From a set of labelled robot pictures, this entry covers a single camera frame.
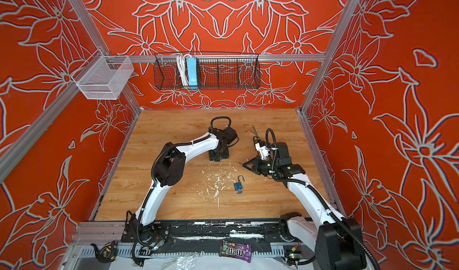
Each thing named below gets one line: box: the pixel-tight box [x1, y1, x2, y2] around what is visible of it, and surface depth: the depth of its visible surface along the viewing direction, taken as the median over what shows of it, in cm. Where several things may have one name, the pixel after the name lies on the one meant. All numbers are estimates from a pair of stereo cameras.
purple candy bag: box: [218, 239, 252, 263], surface depth 70 cm
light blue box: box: [186, 57, 198, 90], surface depth 91 cm
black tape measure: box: [90, 240, 118, 264], surface depth 68 cm
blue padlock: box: [233, 175, 246, 192], surface depth 87 cm
